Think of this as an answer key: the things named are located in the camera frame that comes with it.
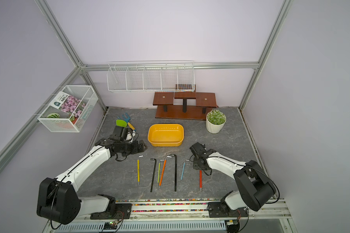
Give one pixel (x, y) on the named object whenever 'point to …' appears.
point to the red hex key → (201, 180)
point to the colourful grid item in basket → (184, 87)
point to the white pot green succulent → (215, 120)
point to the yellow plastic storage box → (166, 135)
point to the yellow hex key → (138, 172)
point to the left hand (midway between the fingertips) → (140, 149)
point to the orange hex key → (164, 165)
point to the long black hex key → (175, 171)
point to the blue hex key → (183, 168)
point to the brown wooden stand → (173, 105)
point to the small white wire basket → (66, 122)
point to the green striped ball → (53, 115)
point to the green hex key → (159, 169)
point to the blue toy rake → (130, 124)
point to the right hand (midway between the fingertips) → (198, 164)
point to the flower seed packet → (71, 105)
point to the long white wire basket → (151, 76)
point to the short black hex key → (155, 162)
